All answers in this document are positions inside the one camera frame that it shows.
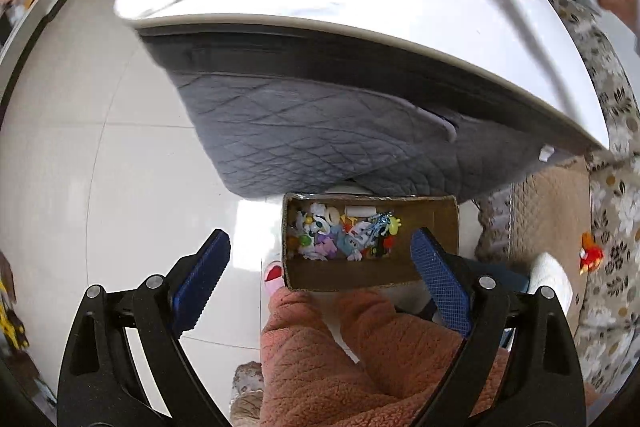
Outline white fluffy sock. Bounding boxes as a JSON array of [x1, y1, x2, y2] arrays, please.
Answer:
[[527, 253, 573, 313]]

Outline heap of small colourful toys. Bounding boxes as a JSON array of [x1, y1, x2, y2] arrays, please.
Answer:
[[292, 203, 403, 263]]

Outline brown cardboard box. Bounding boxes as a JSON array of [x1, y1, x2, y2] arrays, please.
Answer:
[[281, 192, 460, 293]]

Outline pink fleece pants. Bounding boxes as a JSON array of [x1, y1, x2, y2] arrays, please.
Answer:
[[260, 289, 596, 427]]

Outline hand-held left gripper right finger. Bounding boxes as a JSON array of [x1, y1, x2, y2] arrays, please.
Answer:
[[410, 227, 587, 427]]

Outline grey quilted table cloth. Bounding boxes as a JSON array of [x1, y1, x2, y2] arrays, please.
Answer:
[[137, 27, 591, 202]]

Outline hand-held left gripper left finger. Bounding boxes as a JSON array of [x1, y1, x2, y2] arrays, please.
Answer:
[[56, 228, 232, 427]]

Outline beige quilted sofa mat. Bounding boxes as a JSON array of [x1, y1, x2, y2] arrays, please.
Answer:
[[472, 157, 593, 278]]

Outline white television cabinet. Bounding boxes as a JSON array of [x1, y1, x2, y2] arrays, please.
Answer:
[[0, 0, 71, 68]]

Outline pink slipper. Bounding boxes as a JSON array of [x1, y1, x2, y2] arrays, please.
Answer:
[[261, 257, 286, 300]]

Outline yellow toy vehicle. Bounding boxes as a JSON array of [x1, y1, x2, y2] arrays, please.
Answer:
[[0, 279, 28, 350]]

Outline red plush toy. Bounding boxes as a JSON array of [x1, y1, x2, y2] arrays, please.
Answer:
[[579, 232, 605, 275]]

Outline floral sofa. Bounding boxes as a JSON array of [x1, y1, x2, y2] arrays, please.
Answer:
[[542, 0, 640, 398]]

